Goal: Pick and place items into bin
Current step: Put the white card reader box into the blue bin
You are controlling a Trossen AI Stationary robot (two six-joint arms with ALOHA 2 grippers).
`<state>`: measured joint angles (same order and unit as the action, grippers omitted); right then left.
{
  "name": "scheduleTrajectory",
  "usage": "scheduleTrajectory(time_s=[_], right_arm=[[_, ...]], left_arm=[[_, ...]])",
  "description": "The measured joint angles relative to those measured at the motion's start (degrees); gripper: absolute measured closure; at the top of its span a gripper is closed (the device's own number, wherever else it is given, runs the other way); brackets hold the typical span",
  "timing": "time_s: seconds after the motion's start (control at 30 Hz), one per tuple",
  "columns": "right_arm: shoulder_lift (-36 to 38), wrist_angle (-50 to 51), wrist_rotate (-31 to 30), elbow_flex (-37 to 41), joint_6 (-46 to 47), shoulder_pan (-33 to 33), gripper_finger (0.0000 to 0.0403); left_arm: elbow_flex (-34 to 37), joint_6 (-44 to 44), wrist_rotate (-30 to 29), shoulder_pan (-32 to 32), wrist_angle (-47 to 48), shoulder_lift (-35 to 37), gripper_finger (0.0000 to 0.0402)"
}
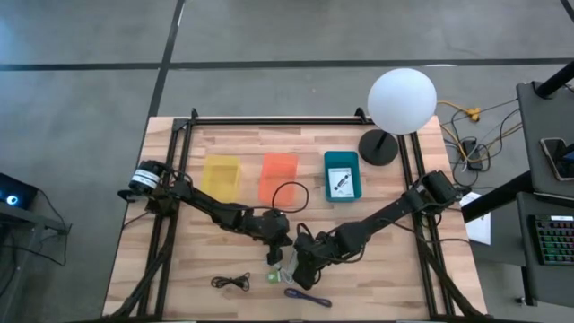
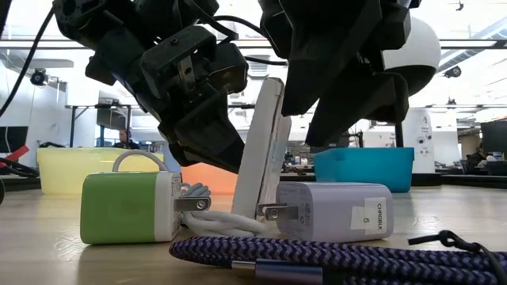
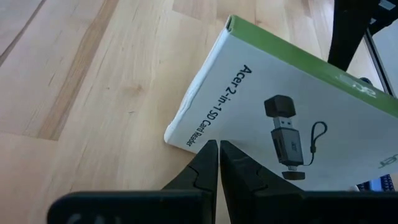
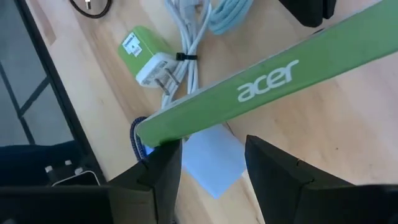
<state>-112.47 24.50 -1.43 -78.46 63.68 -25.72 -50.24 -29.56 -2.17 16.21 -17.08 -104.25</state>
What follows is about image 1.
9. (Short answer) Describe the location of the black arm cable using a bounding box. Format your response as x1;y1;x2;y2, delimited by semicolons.
271;181;310;214
389;222;472;246

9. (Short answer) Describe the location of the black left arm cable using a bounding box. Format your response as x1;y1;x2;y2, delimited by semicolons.
271;181;310;214

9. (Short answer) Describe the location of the dark metal side stand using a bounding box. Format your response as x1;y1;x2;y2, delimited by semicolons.
0;204;73;310

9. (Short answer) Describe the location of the grey desk with phone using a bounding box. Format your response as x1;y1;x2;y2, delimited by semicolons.
516;80;574;201

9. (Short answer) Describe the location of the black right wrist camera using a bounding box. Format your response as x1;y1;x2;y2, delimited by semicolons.
294;222;317;241

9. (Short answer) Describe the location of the white globe table lamp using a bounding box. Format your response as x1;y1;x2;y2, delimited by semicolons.
358;67;439;167

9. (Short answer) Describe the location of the white paper sheet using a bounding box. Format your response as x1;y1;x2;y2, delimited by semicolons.
459;191;492;246

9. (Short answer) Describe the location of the coiled black cable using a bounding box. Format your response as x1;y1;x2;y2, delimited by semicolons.
210;272;251;292

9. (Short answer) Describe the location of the black floor cable tangle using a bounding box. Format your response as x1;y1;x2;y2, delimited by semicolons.
441;98;524;188

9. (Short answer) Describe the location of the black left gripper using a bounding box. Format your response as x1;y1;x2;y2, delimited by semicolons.
256;214;295;266

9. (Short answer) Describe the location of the white booklet with scooter print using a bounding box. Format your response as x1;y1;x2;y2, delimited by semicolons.
326;167;355;200

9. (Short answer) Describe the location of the backlit computer keyboard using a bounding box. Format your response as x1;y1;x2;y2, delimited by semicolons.
528;214;574;266

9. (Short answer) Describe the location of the black box with blue light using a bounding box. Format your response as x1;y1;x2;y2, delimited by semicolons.
0;172;39;211

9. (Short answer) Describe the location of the orange translucent plastic bin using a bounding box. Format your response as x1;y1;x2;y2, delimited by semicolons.
258;152;300;206

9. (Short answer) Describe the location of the black power strip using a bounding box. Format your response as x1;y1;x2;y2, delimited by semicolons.
461;138;484;171

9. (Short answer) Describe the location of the grey desk with keyboard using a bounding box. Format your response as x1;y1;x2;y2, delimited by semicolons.
515;191;574;309

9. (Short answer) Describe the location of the yellow floor cable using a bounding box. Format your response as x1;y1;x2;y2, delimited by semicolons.
437;100;483;123

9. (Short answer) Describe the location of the black aluminium table frame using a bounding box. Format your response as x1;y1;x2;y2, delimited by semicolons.
105;107;490;322

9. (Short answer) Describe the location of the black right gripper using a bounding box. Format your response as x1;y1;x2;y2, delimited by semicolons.
291;235;325;291

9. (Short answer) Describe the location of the teal plastic bin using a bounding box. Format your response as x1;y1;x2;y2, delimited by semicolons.
323;150;363;203

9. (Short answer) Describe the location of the black diagonal beam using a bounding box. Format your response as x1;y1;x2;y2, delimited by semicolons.
461;170;535;224

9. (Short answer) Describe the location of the black round pole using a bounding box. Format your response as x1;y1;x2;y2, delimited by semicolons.
535;60;574;99

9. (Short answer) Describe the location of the black smartphone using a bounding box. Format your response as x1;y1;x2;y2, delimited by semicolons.
540;137;574;182

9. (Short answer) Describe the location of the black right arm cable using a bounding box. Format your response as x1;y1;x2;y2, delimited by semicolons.
389;222;472;246

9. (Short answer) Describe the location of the yellow translucent plastic bin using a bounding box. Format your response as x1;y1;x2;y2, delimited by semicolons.
200;154;242;204

